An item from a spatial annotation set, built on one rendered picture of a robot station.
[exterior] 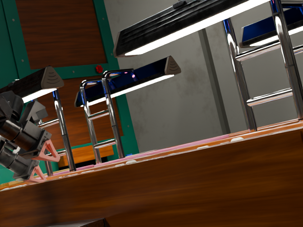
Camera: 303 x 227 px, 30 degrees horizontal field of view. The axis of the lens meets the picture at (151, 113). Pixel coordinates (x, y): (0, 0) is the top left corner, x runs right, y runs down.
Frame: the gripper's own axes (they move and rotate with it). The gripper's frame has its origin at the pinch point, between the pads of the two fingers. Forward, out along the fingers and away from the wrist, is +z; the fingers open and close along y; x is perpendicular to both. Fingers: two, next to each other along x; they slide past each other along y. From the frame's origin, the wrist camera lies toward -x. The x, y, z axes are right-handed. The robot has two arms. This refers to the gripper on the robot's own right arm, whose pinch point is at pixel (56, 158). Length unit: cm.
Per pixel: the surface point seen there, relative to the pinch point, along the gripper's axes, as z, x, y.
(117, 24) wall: 121, -246, 233
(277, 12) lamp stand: 7, -34, -64
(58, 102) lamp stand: 8.4, -33.7, 33.0
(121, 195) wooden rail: -9, 21, -49
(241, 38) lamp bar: 34, -61, -25
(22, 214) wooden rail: -8.2, 22.1, -10.7
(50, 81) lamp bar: -6.7, -26.0, 11.1
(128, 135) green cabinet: 78, -73, 89
